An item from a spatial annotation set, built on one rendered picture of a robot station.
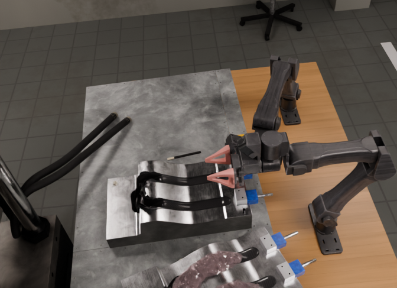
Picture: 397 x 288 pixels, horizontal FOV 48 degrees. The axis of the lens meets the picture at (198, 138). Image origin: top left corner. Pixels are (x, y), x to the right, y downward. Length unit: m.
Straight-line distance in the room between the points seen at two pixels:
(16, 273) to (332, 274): 1.06
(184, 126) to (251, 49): 1.82
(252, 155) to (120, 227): 0.60
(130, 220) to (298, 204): 0.61
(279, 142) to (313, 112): 0.82
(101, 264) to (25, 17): 3.07
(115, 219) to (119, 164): 0.30
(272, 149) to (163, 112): 0.91
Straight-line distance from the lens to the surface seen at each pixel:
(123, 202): 1.64
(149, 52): 3.69
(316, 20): 4.00
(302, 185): 1.72
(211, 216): 1.53
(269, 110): 1.45
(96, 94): 2.16
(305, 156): 1.24
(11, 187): 1.51
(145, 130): 1.93
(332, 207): 1.47
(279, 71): 1.53
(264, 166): 1.23
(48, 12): 4.26
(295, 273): 1.46
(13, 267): 1.72
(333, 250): 1.58
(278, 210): 1.65
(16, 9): 4.31
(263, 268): 1.47
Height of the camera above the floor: 2.18
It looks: 48 degrees down
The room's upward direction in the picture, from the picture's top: 6 degrees counter-clockwise
